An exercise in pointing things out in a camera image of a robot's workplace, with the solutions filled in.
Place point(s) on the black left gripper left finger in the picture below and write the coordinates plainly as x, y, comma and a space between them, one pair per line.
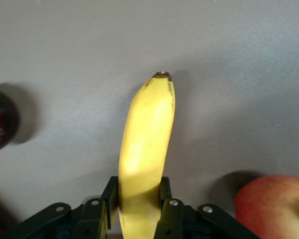
89, 219

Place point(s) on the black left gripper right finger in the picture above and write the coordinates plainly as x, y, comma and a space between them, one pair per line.
179, 224

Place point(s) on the yellow banana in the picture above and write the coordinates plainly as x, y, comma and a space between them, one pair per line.
147, 137

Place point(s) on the red orange pomegranate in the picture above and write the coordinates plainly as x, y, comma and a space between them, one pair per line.
271, 206

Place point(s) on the dark purple mangosteen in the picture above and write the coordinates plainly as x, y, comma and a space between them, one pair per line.
2, 117

